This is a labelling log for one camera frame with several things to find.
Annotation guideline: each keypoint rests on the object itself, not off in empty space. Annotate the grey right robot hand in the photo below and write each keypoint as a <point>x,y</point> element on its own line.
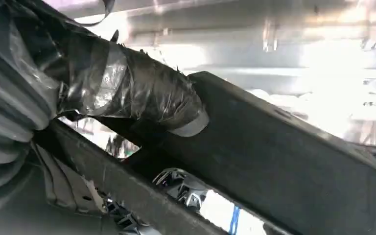
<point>149,87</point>

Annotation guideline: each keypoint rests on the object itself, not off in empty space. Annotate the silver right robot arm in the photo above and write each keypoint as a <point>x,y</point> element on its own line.
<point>6,107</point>

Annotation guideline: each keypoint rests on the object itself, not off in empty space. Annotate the blue metal shelf rack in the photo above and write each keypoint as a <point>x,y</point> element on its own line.
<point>234,222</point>

